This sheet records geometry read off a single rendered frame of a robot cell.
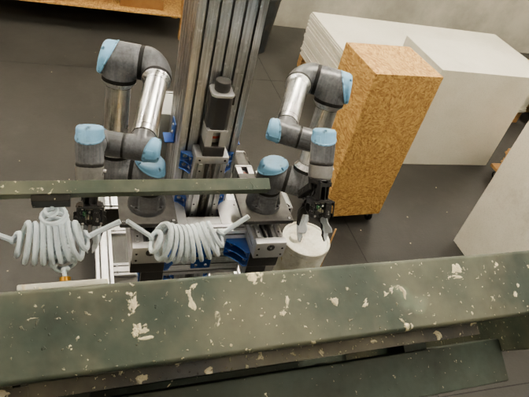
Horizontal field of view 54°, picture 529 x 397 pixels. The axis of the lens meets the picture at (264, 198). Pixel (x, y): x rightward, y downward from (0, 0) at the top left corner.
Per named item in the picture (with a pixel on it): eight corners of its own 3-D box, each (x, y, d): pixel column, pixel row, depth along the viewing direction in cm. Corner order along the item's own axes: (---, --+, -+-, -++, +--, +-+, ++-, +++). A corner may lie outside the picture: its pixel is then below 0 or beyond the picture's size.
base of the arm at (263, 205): (242, 191, 228) (246, 174, 222) (274, 191, 233) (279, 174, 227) (249, 215, 218) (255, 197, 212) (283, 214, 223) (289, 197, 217)
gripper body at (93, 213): (75, 228, 140) (75, 184, 137) (75, 220, 148) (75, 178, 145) (105, 228, 142) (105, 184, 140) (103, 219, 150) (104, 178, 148)
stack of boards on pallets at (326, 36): (470, 79, 674) (493, 33, 635) (518, 124, 600) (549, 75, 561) (295, 64, 592) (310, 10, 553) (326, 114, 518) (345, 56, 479)
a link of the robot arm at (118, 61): (130, 191, 196) (142, 50, 168) (89, 186, 194) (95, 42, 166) (135, 176, 206) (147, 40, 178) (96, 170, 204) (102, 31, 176)
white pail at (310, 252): (308, 259, 355) (327, 209, 326) (322, 294, 334) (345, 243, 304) (264, 261, 344) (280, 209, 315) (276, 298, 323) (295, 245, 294)
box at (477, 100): (452, 128, 554) (496, 45, 495) (486, 165, 509) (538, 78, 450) (370, 124, 521) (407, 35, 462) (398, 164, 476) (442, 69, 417)
